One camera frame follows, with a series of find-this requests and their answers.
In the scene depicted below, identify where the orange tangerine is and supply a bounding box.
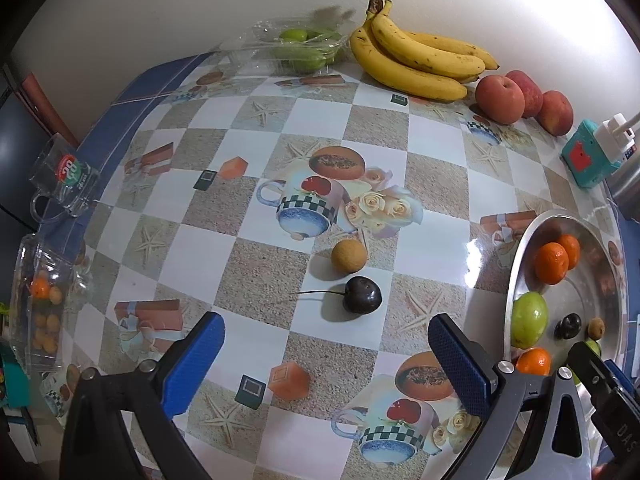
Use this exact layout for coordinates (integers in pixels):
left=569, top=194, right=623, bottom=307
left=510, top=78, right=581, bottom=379
left=515, top=348, right=552, bottom=376
left=556, top=234, right=582, bottom=270
left=534, top=242, right=568, bottom=285

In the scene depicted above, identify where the large green fruit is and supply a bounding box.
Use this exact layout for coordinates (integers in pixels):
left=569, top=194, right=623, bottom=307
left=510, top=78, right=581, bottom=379
left=511, top=292, right=549, bottom=350
left=585, top=338, right=602, bottom=356

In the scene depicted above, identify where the dark cherry with stem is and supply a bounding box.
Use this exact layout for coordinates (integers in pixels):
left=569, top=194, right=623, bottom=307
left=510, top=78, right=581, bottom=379
left=299, top=276, right=383, bottom=315

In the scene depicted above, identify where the brown longan fruit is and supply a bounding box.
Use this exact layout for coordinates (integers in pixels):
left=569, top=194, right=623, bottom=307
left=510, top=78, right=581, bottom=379
left=331, top=238, right=368, bottom=274

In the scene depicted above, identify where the clear box of green fruits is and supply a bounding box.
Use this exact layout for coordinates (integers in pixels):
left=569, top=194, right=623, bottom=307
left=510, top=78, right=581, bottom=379
left=216, top=18, right=355, bottom=77

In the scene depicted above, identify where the small brown longan in bowl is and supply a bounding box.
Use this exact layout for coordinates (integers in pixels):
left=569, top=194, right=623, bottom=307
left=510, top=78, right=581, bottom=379
left=587, top=316, right=605, bottom=341

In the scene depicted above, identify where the stainless steel bowl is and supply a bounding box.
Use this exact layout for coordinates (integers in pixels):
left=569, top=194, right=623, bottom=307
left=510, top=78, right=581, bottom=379
left=503, top=209, right=627, bottom=368

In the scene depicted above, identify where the clear plastic fruit container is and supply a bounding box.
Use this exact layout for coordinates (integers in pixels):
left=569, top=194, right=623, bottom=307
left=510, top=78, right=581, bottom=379
left=6, top=234, right=74, bottom=376

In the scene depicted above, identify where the teal toy box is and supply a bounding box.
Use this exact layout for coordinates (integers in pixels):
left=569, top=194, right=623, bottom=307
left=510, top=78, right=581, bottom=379
left=561, top=119, right=620, bottom=188

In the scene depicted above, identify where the glass mug with logo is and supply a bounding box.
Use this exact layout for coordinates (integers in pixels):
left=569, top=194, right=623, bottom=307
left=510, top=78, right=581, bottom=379
left=29, top=133, right=100, bottom=224

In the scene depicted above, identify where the white power adapter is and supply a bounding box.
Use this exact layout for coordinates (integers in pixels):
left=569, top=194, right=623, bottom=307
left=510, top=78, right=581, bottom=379
left=593, top=114, right=634, bottom=164

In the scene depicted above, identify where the patterned vinyl tablecloth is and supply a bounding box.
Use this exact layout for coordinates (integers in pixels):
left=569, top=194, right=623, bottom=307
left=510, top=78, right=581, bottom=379
left=52, top=56, right=628, bottom=479

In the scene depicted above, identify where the red apple right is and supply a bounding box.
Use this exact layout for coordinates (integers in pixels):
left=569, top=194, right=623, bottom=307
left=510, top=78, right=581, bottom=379
left=536, top=90, right=574, bottom=136

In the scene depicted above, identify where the red apple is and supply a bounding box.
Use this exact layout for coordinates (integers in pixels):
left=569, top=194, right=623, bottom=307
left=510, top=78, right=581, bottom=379
left=506, top=70, right=544, bottom=118
left=536, top=90, right=574, bottom=136
left=475, top=75, right=525, bottom=125

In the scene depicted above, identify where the dark cabinet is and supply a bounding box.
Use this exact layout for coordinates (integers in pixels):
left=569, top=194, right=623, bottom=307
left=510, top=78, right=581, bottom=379
left=0, top=63, right=52, bottom=242

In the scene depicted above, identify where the red apple middle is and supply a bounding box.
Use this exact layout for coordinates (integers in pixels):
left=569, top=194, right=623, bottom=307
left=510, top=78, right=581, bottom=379
left=506, top=70, right=544, bottom=118

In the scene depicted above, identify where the red apple front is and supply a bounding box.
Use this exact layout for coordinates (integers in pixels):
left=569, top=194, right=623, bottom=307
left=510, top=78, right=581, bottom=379
left=475, top=75, right=525, bottom=125

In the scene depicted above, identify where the yellow banana bunch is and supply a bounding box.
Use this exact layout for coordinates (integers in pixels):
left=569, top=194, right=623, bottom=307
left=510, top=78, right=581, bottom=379
left=349, top=0, right=499, bottom=103

